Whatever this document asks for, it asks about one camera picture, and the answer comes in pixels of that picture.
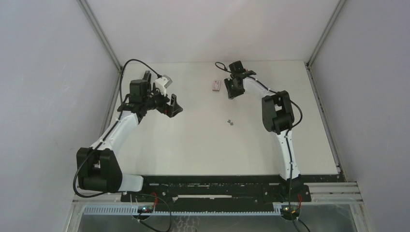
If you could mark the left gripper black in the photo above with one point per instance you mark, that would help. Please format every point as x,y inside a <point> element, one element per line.
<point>170,110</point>

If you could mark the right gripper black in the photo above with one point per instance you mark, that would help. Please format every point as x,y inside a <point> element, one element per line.
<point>233,93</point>

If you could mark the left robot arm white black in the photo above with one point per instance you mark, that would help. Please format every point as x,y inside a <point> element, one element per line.
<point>97,166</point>

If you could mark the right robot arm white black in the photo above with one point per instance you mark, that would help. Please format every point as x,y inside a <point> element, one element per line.
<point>279,113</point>

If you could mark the staple box red white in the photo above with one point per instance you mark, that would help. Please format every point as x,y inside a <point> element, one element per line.
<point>216,85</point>

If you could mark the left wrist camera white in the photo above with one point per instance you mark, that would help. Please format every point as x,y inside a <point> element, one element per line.
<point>162,83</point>

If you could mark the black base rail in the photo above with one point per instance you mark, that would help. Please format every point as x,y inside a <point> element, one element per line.
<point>218,192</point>

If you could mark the white cable duct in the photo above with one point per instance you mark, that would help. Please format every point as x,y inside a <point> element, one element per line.
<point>127,210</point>

